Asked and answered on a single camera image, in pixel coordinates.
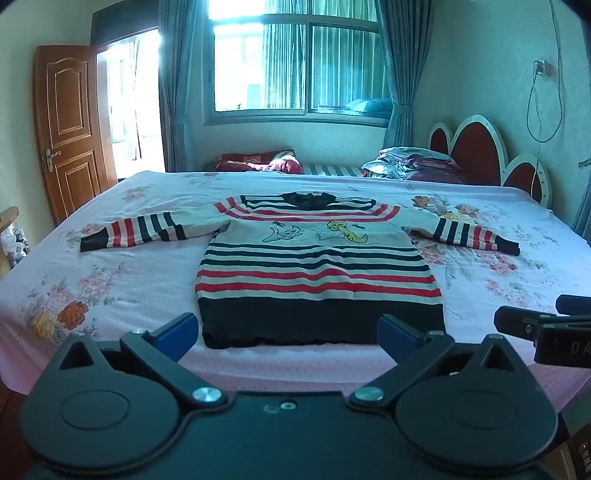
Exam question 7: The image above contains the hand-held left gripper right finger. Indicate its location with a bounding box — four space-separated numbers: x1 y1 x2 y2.
348 314 520 409

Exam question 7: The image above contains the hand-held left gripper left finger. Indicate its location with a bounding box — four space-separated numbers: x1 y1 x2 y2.
59 312 228 409

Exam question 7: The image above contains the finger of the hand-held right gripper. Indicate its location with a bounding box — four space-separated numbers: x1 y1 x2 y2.
555 294 591 315
493 305 557 346

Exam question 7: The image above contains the striped knit sweater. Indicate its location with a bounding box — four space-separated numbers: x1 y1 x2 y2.
79 191 522 350

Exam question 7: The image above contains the floral bedsheet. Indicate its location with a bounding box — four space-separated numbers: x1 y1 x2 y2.
0 170 591 416

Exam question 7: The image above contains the stack of folded blankets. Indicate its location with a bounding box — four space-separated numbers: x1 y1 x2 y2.
361 147 465 183

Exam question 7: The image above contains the grey striped sheet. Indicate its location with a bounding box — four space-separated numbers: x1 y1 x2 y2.
300 164 365 177

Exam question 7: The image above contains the red and white headboard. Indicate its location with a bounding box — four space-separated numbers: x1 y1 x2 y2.
428 114 552 206

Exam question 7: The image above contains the red pillow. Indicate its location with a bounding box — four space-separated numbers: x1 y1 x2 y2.
217 149 303 174

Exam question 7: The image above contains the brown wooden door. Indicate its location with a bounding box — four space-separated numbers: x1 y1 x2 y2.
33 45 118 227

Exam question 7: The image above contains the blue curtain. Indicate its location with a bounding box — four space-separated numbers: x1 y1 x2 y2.
157 0 208 172
376 0 437 149

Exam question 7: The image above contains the sliding glass window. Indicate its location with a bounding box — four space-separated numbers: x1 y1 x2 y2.
203 0 393 127

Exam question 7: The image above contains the thin green cable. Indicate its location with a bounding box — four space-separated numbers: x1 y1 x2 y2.
526 0 566 144

